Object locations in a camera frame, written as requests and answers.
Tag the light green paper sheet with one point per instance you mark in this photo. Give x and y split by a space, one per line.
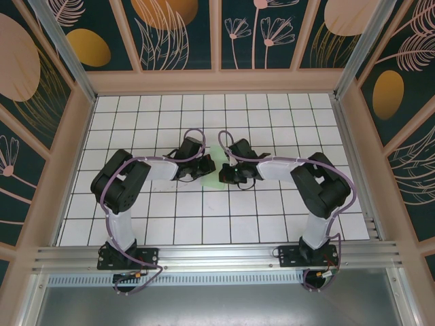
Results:
211 181

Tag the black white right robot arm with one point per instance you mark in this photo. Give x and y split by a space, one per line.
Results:
278 169

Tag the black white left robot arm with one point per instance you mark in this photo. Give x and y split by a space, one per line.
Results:
161 169

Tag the grey metal sheet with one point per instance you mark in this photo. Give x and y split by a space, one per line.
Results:
217 305

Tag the pink circle gold leaves panel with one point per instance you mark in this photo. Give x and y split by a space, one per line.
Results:
340 51

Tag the small black circuit board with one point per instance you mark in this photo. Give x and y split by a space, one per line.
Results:
125 276

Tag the wide feathers yellow oval panel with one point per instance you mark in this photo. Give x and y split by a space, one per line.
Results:
414 85

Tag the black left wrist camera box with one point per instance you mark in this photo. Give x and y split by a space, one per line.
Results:
206 164

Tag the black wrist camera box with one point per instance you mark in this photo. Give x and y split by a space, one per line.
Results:
227 175
206 164

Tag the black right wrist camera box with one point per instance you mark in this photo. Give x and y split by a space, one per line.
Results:
227 175

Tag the pink flowers wall panel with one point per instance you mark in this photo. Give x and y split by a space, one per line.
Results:
244 54

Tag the orange circle leaves wall panel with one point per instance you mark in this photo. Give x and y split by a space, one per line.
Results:
200 44

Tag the aluminium side rail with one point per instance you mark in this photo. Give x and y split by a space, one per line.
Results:
346 136

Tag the long aluminium mounting rail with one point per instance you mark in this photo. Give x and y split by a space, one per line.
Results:
217 254

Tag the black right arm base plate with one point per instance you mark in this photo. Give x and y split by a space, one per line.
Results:
289 256

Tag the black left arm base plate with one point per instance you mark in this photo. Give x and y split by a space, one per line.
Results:
149 258

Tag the aluminium corner post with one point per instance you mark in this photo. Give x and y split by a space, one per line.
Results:
367 51
64 51

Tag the single flower wall panel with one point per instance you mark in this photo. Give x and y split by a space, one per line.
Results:
20 176

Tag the pink leaf outlines wall panel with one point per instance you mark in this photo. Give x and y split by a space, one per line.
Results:
414 176

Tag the big pink oval wall panel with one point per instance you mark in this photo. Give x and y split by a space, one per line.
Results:
20 57

